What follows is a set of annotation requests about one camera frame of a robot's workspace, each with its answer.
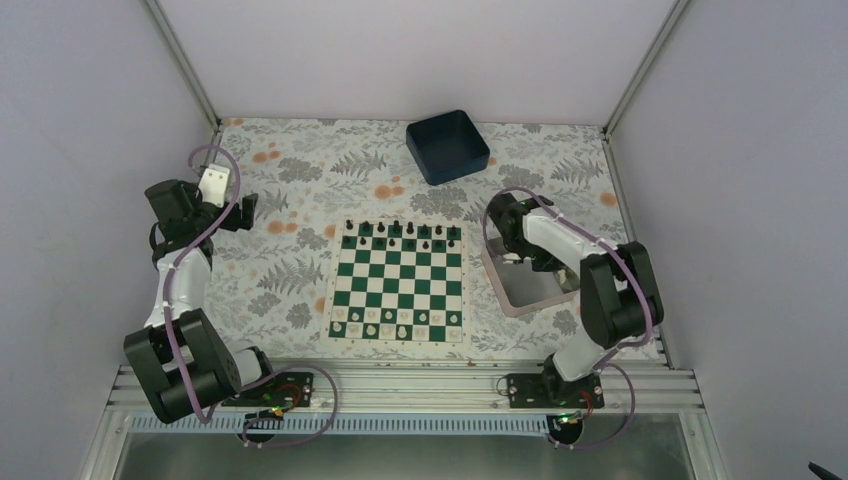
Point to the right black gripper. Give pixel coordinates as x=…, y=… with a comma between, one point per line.
x=551, y=264

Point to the floral patterned table mat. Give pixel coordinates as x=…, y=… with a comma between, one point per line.
x=268, y=286

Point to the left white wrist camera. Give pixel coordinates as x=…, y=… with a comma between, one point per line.
x=213, y=184

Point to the metal tray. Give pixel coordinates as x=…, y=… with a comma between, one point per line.
x=518, y=288

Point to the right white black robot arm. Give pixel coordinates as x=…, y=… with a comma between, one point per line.
x=618, y=293

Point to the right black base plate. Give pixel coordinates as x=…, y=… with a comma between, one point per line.
x=532, y=391

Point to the green white chess board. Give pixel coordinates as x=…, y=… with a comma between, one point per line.
x=362, y=277

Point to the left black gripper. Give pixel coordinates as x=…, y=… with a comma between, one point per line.
x=232, y=223

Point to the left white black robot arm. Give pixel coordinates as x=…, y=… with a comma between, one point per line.
x=182, y=364

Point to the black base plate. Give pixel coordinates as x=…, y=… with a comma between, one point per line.
x=532, y=391
x=285, y=391

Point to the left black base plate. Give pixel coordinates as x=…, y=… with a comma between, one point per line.
x=285, y=391

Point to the dark blue square bin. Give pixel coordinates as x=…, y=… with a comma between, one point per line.
x=447, y=147

